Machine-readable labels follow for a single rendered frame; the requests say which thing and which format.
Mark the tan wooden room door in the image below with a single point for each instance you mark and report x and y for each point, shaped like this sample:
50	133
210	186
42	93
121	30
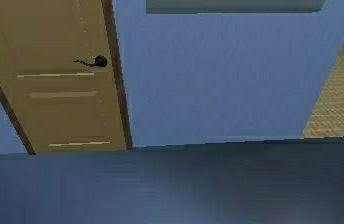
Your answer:
56	110

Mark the grey framed wall picture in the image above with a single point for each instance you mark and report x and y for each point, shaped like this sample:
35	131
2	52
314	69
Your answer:
233	5

